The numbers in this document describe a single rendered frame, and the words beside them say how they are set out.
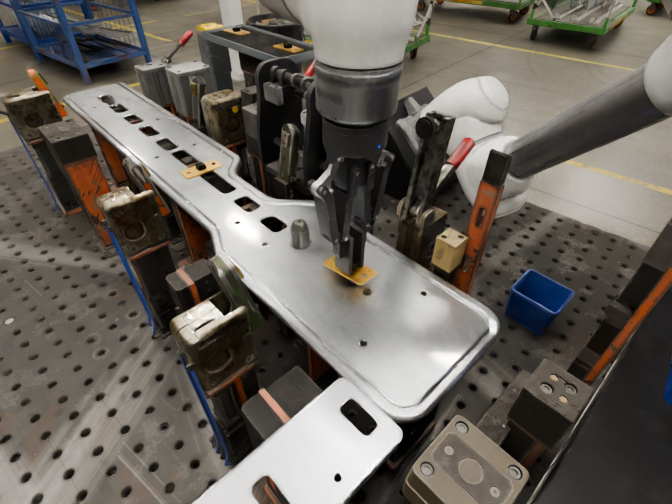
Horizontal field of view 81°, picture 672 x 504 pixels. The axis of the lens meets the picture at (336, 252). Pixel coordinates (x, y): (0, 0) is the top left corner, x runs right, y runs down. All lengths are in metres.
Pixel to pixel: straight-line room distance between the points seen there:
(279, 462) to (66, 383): 0.63
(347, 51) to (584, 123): 0.62
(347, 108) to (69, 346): 0.84
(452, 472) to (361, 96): 0.35
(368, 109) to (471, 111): 0.77
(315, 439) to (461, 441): 0.15
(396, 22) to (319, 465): 0.43
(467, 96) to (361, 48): 0.80
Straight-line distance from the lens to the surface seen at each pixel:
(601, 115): 0.91
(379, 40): 0.39
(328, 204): 0.47
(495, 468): 0.42
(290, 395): 0.52
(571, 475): 0.48
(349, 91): 0.41
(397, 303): 0.58
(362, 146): 0.44
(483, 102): 1.17
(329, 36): 0.40
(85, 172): 1.17
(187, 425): 0.85
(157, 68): 1.45
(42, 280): 1.28
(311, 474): 0.46
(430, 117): 0.57
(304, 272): 0.62
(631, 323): 0.57
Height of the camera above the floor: 1.43
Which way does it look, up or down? 41 degrees down
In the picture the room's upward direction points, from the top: straight up
